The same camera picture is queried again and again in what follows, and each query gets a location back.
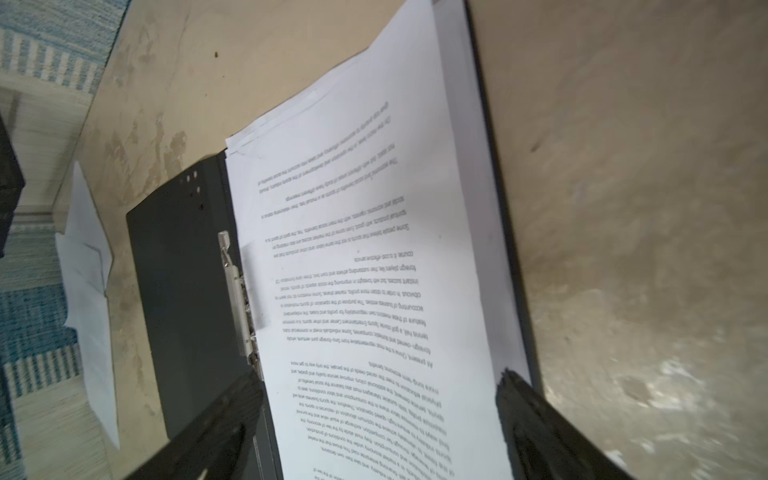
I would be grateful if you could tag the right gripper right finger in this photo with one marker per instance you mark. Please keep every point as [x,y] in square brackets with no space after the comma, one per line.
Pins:
[541,443]

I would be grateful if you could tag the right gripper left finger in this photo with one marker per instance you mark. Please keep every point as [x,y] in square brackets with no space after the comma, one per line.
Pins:
[217,443]

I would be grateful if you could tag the text paper sheet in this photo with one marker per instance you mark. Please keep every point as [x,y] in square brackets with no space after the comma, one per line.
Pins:
[85,260]
[359,264]

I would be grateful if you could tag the orange black file folder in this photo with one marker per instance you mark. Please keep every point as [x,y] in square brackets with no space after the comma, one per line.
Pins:
[173,235]

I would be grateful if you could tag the large front text sheet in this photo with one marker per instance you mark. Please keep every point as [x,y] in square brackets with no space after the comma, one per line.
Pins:
[501,314]

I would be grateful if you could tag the silver folder clip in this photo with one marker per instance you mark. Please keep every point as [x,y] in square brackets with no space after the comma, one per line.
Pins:
[240,306]

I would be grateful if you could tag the black wire mesh shelf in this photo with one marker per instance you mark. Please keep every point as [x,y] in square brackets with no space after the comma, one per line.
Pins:
[12,184]

